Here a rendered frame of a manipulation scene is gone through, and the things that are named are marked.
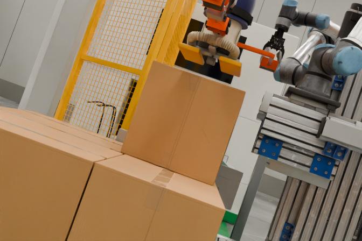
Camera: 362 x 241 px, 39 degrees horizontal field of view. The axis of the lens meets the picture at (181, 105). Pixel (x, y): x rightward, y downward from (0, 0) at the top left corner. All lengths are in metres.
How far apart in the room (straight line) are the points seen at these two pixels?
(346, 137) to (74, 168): 1.10
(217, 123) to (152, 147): 0.28
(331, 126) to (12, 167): 1.22
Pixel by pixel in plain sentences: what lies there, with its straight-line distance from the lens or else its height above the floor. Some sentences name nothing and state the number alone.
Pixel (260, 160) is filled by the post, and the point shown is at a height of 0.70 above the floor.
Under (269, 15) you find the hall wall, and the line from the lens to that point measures 11.99.
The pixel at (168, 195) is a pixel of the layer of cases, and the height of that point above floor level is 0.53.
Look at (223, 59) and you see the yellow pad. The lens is 2.20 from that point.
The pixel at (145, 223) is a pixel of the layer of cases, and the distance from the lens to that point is 1.48.
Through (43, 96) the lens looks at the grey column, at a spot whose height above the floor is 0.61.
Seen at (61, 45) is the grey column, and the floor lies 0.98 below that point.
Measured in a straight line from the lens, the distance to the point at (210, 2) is 1.77.
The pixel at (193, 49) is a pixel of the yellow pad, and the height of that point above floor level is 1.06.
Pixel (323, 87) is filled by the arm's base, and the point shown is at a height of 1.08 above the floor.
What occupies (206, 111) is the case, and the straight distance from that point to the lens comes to 2.05.
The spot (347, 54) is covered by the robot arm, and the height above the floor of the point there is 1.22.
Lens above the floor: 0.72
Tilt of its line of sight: 2 degrees up
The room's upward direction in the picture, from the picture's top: 20 degrees clockwise
